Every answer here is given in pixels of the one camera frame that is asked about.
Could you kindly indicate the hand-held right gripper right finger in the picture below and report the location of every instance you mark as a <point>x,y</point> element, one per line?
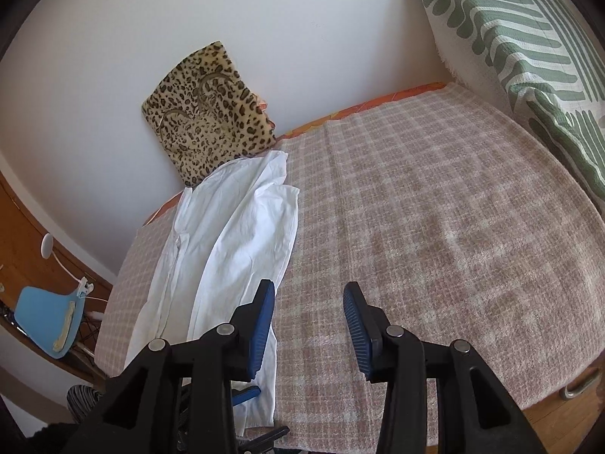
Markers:
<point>354,335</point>

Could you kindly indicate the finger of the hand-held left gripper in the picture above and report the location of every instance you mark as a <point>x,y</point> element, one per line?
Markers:
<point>248,394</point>
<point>264,437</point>

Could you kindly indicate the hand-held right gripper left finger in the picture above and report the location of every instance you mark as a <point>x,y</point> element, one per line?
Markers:
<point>264,326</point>

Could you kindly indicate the white shirt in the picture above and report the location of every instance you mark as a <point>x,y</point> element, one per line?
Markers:
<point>236,227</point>

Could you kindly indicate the beige plaid blanket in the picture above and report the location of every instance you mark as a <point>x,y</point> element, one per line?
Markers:
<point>425,222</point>

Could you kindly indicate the striped cloth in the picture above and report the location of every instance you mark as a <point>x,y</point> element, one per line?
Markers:
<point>82,402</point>

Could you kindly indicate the beige cloth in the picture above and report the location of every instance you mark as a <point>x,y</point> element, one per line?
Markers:
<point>66,326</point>

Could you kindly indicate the dark cloth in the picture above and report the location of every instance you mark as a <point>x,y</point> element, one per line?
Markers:
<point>52,440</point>

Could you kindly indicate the blue chair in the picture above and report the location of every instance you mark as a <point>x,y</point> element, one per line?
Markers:
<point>38,312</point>

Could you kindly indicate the leopard print cushion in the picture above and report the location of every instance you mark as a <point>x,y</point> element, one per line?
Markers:
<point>203,104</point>

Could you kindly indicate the white clip lamp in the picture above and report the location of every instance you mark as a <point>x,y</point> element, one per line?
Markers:
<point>47,245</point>

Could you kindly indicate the green striped white blanket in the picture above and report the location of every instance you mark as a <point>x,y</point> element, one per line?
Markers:
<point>496,33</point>

